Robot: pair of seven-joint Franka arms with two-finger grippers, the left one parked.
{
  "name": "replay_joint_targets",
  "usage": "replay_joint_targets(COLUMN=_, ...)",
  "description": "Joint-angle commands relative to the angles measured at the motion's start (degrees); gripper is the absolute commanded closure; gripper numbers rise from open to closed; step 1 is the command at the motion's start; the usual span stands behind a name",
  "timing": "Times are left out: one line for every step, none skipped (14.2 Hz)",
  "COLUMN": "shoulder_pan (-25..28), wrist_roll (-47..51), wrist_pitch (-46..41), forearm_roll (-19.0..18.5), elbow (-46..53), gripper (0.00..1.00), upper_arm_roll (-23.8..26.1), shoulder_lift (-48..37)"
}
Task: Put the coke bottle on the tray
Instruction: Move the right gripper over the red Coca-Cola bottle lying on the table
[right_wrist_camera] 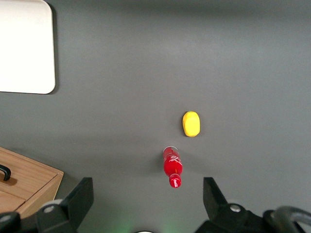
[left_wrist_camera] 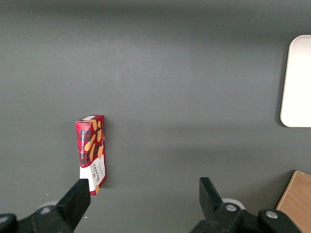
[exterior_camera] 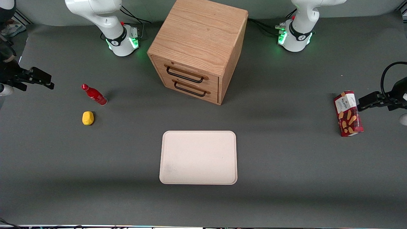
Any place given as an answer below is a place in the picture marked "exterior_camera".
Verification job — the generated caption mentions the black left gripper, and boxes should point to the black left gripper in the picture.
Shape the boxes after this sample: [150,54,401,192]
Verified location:
[357,78,407,112]

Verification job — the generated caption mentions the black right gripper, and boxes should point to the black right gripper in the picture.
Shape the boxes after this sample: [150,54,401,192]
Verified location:
[0,60,55,93]

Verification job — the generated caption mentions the red coke bottle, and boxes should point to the red coke bottle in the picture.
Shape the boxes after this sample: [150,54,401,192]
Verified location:
[81,84,108,106]

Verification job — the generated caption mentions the cream rectangular tray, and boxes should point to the cream rectangular tray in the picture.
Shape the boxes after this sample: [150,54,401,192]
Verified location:
[159,130,238,185]

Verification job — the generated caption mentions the red cookie box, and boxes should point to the red cookie box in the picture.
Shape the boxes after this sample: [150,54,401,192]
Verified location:
[333,90,364,137]

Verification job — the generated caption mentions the white sneaker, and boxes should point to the white sneaker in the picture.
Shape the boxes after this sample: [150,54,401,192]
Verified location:
[1,20,26,37]

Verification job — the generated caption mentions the dark grey table mat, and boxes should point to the dark grey table mat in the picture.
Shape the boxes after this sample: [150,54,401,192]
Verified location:
[0,13,407,227]

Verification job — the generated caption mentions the wooden drawer front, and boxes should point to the wooden drawer front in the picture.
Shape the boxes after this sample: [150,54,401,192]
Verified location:
[151,56,220,91]
[161,75,220,105]

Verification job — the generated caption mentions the wooden drawer cabinet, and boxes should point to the wooden drawer cabinet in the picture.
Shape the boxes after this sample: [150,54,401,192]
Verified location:
[147,0,249,105]

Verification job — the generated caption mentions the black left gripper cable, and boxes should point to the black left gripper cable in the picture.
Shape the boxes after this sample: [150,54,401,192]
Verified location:
[380,62,407,100]

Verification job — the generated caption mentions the aluminium frame rail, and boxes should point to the aluminium frame rail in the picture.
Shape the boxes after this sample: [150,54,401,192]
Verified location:
[14,9,32,26]

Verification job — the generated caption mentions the black right base cables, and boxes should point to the black right base cables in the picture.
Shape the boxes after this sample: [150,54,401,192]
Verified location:
[119,5,152,41]

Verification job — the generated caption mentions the black base cables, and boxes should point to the black base cables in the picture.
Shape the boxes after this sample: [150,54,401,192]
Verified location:
[247,8,298,36]
[119,5,152,41]

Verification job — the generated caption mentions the black left base cables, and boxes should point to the black left base cables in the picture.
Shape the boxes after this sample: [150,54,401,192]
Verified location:
[247,8,298,36]

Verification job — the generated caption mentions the black drawer handle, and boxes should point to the black drawer handle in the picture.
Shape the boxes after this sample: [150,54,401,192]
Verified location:
[174,81,207,97]
[166,66,204,84]

